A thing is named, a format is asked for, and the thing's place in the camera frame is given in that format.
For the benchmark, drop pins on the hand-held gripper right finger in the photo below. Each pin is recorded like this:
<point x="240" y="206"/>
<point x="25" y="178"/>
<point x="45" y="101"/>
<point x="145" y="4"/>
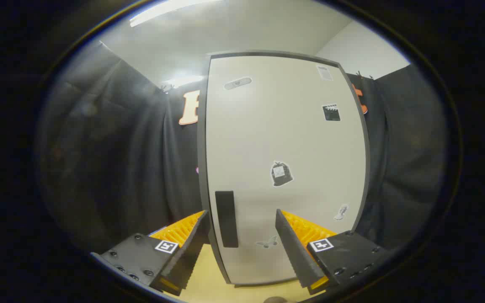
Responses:
<point x="295" y="252"/>

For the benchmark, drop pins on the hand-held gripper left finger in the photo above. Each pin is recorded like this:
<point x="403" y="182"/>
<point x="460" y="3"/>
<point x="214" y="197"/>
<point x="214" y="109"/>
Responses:
<point x="190" y="256"/>

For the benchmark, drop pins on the dark grey shoe cabinet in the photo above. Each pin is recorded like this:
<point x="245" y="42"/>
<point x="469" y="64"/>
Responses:
<point x="201" y="147"/>

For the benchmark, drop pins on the white shoe cabinet door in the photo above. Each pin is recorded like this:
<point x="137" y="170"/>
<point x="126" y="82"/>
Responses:
<point x="267" y="139"/>

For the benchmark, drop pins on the black backdrop cloth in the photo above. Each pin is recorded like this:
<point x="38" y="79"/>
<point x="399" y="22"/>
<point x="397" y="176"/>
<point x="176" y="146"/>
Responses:
<point x="120" y="160"/>

